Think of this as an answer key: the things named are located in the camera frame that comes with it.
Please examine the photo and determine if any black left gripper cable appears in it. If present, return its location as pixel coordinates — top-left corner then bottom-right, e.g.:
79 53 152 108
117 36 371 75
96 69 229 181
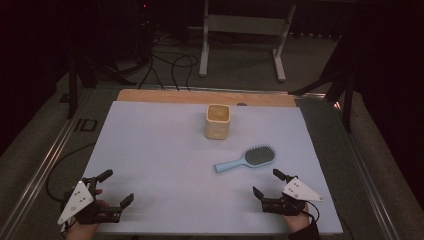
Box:
45 142 97 203

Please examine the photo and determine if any metal rail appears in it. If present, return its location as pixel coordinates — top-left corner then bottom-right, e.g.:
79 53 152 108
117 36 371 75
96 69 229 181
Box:
0 89 96 240
328 99 403 240

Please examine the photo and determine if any person's left hand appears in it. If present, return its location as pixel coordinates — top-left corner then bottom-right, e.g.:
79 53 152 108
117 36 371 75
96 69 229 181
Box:
65 188 113 240

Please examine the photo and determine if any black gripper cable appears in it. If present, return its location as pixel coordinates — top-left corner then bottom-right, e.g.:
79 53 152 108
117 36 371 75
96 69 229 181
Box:
303 199 355 240
45 142 97 203

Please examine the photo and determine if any light blue hairbrush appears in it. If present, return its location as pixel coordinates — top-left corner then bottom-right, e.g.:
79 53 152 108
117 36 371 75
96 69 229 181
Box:
214 144 277 174

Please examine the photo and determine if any white metal desk stand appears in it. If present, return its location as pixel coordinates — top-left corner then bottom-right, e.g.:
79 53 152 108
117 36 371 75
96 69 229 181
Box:
198 0 297 83

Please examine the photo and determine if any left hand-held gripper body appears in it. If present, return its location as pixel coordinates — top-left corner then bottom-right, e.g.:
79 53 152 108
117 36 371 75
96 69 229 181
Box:
57 178 123 226

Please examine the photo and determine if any yellow square cup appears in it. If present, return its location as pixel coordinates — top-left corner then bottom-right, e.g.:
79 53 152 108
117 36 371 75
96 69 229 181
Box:
204 103 232 140

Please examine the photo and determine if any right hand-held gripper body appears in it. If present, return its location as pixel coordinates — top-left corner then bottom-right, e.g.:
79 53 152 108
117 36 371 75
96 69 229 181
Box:
260 176 325 217

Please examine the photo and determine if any person's right hand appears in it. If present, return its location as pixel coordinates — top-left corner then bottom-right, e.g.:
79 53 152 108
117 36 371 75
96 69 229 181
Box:
282 203 313 233

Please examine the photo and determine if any wooden table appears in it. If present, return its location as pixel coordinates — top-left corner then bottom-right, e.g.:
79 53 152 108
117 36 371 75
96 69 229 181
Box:
116 88 297 108

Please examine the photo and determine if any pale table cover sheet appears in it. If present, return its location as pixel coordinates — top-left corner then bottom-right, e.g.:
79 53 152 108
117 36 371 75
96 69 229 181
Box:
81 100 344 236

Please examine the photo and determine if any black looped floor cable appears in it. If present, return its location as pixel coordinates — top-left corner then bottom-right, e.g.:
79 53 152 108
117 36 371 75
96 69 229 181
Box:
170 54 200 92

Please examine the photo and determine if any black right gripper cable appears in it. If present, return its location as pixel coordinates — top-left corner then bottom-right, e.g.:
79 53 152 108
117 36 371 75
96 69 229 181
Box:
303 199 355 240

